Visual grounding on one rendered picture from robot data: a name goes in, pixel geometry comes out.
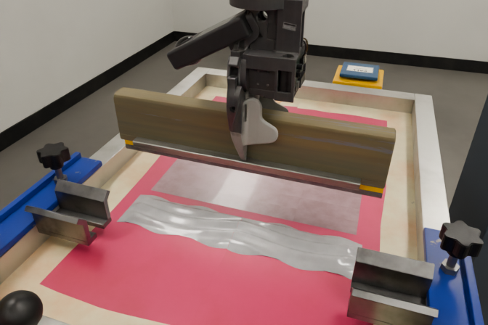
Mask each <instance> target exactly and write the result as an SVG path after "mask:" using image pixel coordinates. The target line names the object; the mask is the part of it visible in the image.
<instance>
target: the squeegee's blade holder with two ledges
mask: <svg viewBox="0 0 488 325"><path fill-rule="evenodd" d="M133 146H134V147H138V148H142V149H148V150H153V151H157V152H164V153H168V154H172V155H179V156H183V157H190V158H194V159H198V160H205V161H209V162H213V163H220V164H224V165H231V166H235V167H239V168H246V169H250V170H257V171H261V172H265V173H272V174H276V175H280V176H287V177H291V178H298V179H302V180H306V181H313V182H317V183H321V184H328V185H332V186H339V187H343V188H347V189H354V190H359V188H360V183H361V179H360V178H355V177H351V176H344V175H340V174H335V173H328V172H324V171H320V170H312V169H308V168H301V167H297V166H292V165H285V164H281V163H277V162H270V161H266V160H258V159H254V158H249V157H247V160H241V159H240V156H238V155H231V154H227V153H223V152H215V151H211V150H207V149H200V148H195V147H188V146H184V145H180V144H172V143H168V142H164V141H157V140H152V139H146V138H141V137H136V138H135V139H134V140H133Z"/></svg>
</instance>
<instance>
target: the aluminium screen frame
mask: <svg viewBox="0 0 488 325"><path fill-rule="evenodd" d="M206 86H212V87H218V88H223V89H227V70H217V69H211V68H204V67H197V68H196V69H195V70H194V71H192V72H191V73H190V74H189V75H188V76H187V77H186V78H185V79H183V80H182V81H181V82H180V83H178V84H177V85H176V86H175V87H173V88H172V90H170V91H169V92H168V93H167V94H173V95H178V96H187V97H192V98H194V97H195V96H196V95H197V94H199V93H200V92H201V91H202V90H203V89H204V88H205V87H206ZM294 98H298V99H308V100H314V101H320V102H330V103H336V104H346V105H351V106H357V107H367V108H373V109H379V110H389V111H395V112H405V113H410V114H412V145H413V162H414V179H415V213H416V231H417V248H418V260H420V261H423V262H425V260H424V248H423V229H424V227H426V228H430V229H437V230H441V227H442V224H443V223H445V222H448V223H450V214H449V208H448V204H447V194H446V189H445V184H444V174H443V169H442V160H441V155H440V149H439V140H438V135H437V129H436V121H435V115H434V106H433V100H432V96H430V95H424V94H413V93H406V92H400V91H389V90H383V89H372V88H365V87H358V86H347V85H341V84H335V83H323V82H317V81H306V80H305V81H304V82H303V84H302V86H301V88H299V89H298V91H297V93H296V95H295V96H294ZM137 152H138V151H136V150H132V149H127V148H126V144H125V140H124V139H121V137H120V133H119V134H117V135H116V136H115V137H114V138H112V139H111V140H110V141H109V142H108V143H106V145H104V146H103V147H102V148H101V149H99V150H98V151H97V152H96V153H94V154H93V155H92V156H91V157H90V158H89V159H93V160H100V161H102V166H101V167H100V168H99V169H98V170H97V171H96V172H94V173H93V174H92V175H91V176H90V177H89V178H88V179H86V180H85V182H83V183H82V184H83V185H87V186H93V187H96V188H101V187H102V186H103V185H104V184H105V183H106V182H107V181H108V180H110V179H111V178H112V177H113V176H114V175H115V174H116V173H117V172H118V171H119V170H120V169H121V168H122V167H123V166H124V165H125V164H126V163H127V162H128V161H129V160H130V159H131V158H132V157H133V156H134V155H135V154H136V153H137ZM49 237H50V235H46V234H42V233H39V232H38V229H37V227H36V225H35V226H34V227H33V228H32V229H31V230H30V231H29V232H28V233H27V234H26V235H25V236H23V237H22V238H21V239H20V240H19V241H18V242H16V243H15V244H14V245H13V246H12V247H11V248H10V249H8V250H7V251H6V252H5V253H4V254H3V255H2V256H1V257H0V284H2V283H3V282H4V281H5V280H6V279H7V278H8V277H9V276H10V275H11V274H12V273H13V272H14V271H15V270H16V269H17V268H18V267H19V266H20V265H22V264H23V263H24V262H25V261H26V260H27V259H28V258H29V257H30V256H31V255H32V254H33V253H34V252H35V251H36V250H37V249H38V248H39V247H40V246H41V245H42V244H43V243H45V241H46V240H47V239H48V238H49ZM37 325H71V324H67V323H65V322H62V321H58V320H56V319H53V318H50V317H47V316H43V315H42V318H41V320H40V321H39V323H38V324H37Z"/></svg>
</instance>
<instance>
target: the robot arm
mask: <svg viewBox="0 0 488 325"><path fill-rule="evenodd" d="M229 4H230V5H231V6H232V7H235V8H238V9H244V10H243V11H241V12H239V13H237V14H236V15H233V16H231V17H229V18H227V19H225V20H223V21H221V22H219V23H217V24H215V25H213V26H211V27H209V28H207V29H205V30H203V31H201V32H199V33H197V34H196V35H194V36H184V37H182V38H180V39H179V40H178V41H177V43H176V45H175V47H174V48H173V49H172V50H171V51H169V52H168V53H167V57H168V59H169V61H170V63H171V64H172V66H173V67H174V69H176V70H179V69H181V68H183V67H185V66H188V65H189V66H191V65H196V64H197V63H199V61H201V60H202V58H204V57H207V56H209V55H211V54H213V53H215V52H218V51H220V50H222V49H224V48H226V47H228V46H229V48H230V50H231V54H230V55H229V58H228V62H227V119H228V125H229V130H230V133H231V137H232V141H233V144H234V145H235V149H236V150H237V153H238V154H239V156H240V159H241V160H247V146H248V145H252V144H268V143H273V142H275V141H276V140H277V137H278V131H277V129H276V128H275V127H274V126H273V125H271V124H270V123H268V122H266V121H265V120H264V119H263V117H262V108H264V109H269V110H278V111H283V112H288V109H287V108H286V107H284V106H282V105H281V104H279V103H277V102H276V101H281V102H290V103H293V101H294V96H295V95H296V93H297V91H298V89H299V88H301V86H302V84H303V82H304V81H305V74H306V56H307V51H308V41H307V39H306V38H304V20H305V10H306V8H307V7H308V5H309V0H229ZM264 12H266V14H267V16H266V15H265V14H264Z"/></svg>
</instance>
